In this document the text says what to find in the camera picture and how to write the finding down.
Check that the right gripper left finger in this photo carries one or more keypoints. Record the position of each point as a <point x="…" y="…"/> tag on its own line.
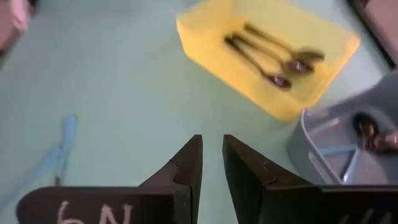
<point x="186" y="174"/>

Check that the yellow translucent plastic bin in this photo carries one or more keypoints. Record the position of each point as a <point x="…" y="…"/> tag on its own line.
<point x="211" y="18"/>

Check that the teal table mat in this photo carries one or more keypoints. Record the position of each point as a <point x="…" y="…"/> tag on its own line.
<point x="124" y="77"/>

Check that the grey plastic bin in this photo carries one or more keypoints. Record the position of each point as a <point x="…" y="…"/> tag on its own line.
<point x="382" y="93"/>

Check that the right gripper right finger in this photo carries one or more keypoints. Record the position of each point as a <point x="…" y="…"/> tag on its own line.
<point x="248" y="193"/>

